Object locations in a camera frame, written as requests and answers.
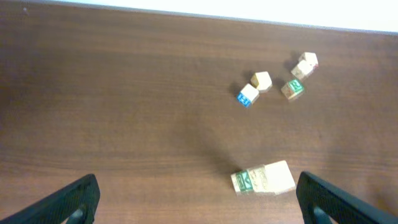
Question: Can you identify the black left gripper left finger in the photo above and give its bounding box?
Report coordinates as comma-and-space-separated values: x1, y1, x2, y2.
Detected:
1, 174, 100, 224

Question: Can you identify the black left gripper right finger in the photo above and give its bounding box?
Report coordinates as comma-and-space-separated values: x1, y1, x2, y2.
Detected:
296, 171, 397, 224

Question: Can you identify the wooden block blue L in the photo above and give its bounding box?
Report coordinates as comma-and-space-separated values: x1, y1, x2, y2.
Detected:
263, 161, 296, 195

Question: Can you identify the wooden block green N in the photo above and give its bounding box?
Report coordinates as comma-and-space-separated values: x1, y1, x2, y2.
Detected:
247, 164, 269, 193

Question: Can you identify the wooden block green V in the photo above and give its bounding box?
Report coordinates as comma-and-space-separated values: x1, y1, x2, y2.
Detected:
231, 170, 254, 195

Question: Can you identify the wooden block green R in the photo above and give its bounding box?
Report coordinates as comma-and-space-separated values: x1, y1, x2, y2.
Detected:
281, 78, 305, 101

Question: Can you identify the wooden block blue side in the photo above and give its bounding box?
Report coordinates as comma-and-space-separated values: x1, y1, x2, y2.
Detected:
236, 83, 259, 108

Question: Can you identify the wooden block green side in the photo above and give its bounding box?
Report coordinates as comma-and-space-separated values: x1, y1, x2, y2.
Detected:
251, 72, 272, 93

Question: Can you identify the wooden block red Q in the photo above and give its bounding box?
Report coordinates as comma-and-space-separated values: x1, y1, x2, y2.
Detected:
291, 60, 314, 80

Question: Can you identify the wooden block red 9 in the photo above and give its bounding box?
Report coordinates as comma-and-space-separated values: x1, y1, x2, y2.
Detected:
299, 52, 318, 68

